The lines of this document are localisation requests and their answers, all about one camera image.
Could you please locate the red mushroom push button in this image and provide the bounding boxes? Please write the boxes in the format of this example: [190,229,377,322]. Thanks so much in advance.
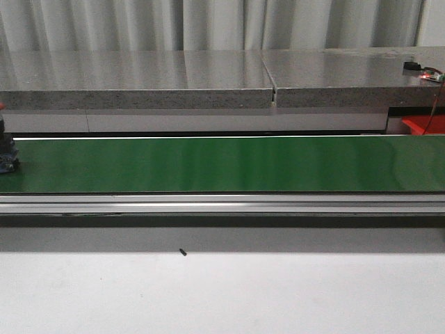
[0,116,19,174]

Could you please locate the grey stone bench right slab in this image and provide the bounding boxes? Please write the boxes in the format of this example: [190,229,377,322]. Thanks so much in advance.
[261,47,444,108]

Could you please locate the grey stone bench slab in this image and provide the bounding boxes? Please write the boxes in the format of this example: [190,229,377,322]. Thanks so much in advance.
[261,47,444,108]
[1,51,274,110]

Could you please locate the green conveyor belt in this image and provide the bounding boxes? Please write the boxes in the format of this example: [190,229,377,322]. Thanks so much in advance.
[1,136,444,193]

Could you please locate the red plastic bin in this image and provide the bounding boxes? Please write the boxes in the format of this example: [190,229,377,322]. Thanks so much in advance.
[402,115,445,136]

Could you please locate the black connector plug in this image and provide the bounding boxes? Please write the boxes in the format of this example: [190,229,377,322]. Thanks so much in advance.
[403,61,422,71]

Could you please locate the grey stone bench left slab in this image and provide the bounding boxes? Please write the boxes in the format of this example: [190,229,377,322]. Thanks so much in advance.
[1,51,274,110]

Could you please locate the small lit circuit board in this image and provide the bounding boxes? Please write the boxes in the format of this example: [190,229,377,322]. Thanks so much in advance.
[419,70,444,83]

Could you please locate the grey pleated curtain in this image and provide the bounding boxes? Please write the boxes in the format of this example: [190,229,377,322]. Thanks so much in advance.
[1,1,444,51]

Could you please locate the aluminium conveyor frame rail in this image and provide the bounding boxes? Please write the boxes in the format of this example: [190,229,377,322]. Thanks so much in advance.
[1,193,444,215]

